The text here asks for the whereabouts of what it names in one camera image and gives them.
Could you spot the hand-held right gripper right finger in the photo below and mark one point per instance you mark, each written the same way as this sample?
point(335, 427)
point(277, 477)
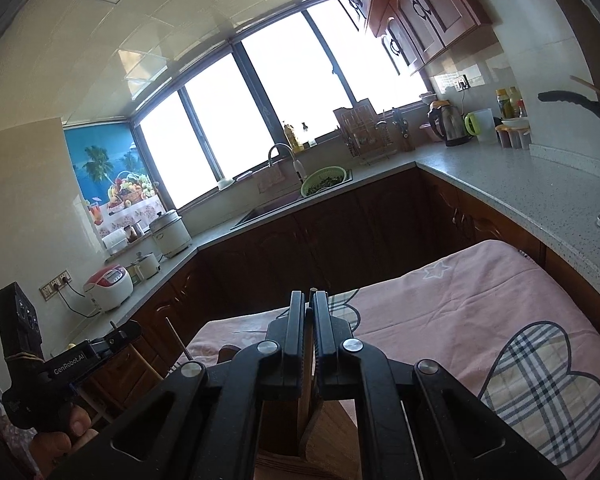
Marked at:
point(325, 330)

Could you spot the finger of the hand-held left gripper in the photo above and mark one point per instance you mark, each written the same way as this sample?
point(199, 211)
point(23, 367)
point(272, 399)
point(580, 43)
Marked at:
point(117, 337)

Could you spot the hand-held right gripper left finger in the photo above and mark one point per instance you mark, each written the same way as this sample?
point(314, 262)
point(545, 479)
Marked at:
point(296, 330)

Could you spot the metal chopstick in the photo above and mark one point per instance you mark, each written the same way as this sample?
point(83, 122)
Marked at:
point(176, 340)

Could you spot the wooden utensil holder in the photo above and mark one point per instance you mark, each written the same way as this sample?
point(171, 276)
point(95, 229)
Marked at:
point(330, 435)

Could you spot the person's left hand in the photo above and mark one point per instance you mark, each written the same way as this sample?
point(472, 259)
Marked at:
point(60, 442)

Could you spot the white and pink rice cooker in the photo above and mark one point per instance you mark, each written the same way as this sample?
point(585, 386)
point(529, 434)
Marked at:
point(109, 287)

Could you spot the small white pot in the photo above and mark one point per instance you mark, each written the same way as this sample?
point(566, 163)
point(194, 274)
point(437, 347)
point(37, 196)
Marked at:
point(146, 266)

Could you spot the wooden lower cabinets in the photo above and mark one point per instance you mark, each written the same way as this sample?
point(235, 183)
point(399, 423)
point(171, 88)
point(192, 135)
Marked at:
point(340, 240)

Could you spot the wooden cabinets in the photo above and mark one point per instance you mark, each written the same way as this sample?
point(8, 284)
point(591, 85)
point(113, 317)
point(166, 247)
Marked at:
point(340, 240)
point(405, 5)

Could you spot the tall white electric cooker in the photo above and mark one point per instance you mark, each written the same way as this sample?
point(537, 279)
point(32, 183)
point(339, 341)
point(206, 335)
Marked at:
point(170, 234)

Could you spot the kitchen sink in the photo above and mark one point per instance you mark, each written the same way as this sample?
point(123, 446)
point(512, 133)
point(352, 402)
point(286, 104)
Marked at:
point(280, 210)

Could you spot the pink printed tablecloth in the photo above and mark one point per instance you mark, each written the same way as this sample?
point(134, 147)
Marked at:
point(455, 310)

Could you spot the green vegetable basin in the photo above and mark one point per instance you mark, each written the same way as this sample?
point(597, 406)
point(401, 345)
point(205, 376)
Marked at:
point(324, 181)

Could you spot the chrome kitchen faucet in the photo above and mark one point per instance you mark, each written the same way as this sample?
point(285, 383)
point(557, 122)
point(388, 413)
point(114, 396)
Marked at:
point(285, 160)

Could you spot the yellow dish soap bottle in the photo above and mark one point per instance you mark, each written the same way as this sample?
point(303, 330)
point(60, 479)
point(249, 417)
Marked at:
point(291, 136)

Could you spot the dish drying rack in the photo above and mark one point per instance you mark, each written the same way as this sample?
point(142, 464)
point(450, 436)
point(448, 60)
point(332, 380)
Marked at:
point(362, 130)

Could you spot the kitchen window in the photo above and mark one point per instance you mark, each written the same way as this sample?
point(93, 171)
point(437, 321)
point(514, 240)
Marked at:
point(260, 110)

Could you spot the grey speckled countertop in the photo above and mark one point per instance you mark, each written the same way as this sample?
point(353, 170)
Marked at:
point(505, 185)

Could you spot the steel electric kettle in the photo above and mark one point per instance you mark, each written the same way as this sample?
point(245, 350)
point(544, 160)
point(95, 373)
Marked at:
point(447, 125)

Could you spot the white bowl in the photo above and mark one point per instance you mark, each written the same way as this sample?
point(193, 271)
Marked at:
point(515, 121)

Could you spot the yellow condiment bottle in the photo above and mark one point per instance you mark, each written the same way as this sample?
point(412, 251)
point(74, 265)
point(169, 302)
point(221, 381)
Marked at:
point(503, 105)

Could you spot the red cap sauce bottle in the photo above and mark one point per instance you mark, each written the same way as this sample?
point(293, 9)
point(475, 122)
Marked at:
point(521, 109)

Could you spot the wooden upper cabinets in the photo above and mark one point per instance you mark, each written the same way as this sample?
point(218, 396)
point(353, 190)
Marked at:
point(405, 5)

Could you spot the wall power outlet strip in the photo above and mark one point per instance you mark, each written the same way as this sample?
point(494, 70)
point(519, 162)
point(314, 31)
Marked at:
point(56, 285)

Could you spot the tropical fruit wall poster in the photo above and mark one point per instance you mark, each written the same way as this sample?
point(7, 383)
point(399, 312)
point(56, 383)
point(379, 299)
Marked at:
point(115, 180)

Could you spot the small wall outlet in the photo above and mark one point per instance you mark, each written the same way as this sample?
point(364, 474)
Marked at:
point(462, 83)

